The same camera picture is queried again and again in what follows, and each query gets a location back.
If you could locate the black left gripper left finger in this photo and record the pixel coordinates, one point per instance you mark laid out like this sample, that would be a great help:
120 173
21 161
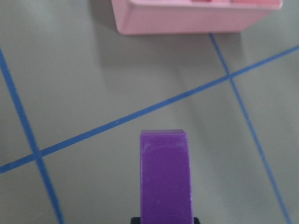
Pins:
135 220

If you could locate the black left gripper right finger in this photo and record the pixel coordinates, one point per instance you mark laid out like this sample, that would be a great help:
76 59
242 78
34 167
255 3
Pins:
196 220

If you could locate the purple toy block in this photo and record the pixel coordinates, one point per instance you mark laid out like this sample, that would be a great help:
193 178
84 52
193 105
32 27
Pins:
165 177

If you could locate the pink plastic box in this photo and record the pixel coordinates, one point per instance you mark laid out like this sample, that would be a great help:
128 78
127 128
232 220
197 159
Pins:
152 17

